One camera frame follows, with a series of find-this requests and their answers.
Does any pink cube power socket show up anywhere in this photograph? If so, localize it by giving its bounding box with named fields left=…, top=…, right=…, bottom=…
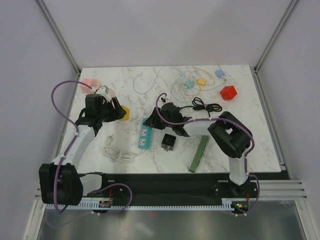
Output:
left=80, top=78, right=102, bottom=95

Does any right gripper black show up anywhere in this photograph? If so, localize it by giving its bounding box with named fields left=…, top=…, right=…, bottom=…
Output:
left=144, top=107, right=174, bottom=130

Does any green power strip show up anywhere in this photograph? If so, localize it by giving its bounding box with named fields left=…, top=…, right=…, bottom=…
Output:
left=188, top=135, right=209, bottom=173

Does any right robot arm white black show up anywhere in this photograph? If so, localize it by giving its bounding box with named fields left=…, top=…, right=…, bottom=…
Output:
left=143, top=102, right=255, bottom=197

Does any yellow cube power socket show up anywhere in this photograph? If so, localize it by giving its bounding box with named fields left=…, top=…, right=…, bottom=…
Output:
left=120, top=105, right=130, bottom=121

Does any white coiled power cord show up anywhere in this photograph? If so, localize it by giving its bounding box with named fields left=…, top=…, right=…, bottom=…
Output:
left=101, top=134, right=146, bottom=163

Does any black power cord with plug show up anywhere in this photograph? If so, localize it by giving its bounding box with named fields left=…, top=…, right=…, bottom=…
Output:
left=179, top=97, right=223, bottom=118

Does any white adapter plug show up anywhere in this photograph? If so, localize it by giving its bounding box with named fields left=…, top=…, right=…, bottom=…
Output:
left=223, top=78, right=236, bottom=86

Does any blue charger plug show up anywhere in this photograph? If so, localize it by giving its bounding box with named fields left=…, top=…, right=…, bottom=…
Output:
left=215, top=69, right=226, bottom=79

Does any blue charging cable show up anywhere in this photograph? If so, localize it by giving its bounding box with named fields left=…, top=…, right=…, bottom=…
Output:
left=132, top=65, right=227, bottom=95

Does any teal power strip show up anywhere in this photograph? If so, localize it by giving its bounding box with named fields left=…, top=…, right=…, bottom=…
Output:
left=138, top=117, right=153, bottom=150

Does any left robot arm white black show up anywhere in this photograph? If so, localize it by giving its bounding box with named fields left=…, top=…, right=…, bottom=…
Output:
left=38, top=94, right=127, bottom=206

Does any red cube power socket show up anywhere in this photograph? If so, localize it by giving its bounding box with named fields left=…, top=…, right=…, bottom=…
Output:
left=219, top=85, right=238, bottom=101

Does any black cube power socket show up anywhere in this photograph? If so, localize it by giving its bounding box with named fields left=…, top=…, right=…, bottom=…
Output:
left=161, top=133, right=177, bottom=152

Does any white slotted cable duct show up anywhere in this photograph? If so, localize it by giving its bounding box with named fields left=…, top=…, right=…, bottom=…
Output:
left=44, top=198, right=251, bottom=210

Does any teal charger plug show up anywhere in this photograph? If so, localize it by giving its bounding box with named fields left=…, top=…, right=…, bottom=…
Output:
left=183, top=79, right=194, bottom=90

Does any yellow charger plug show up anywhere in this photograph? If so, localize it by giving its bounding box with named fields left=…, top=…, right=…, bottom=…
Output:
left=197, top=77, right=207, bottom=87

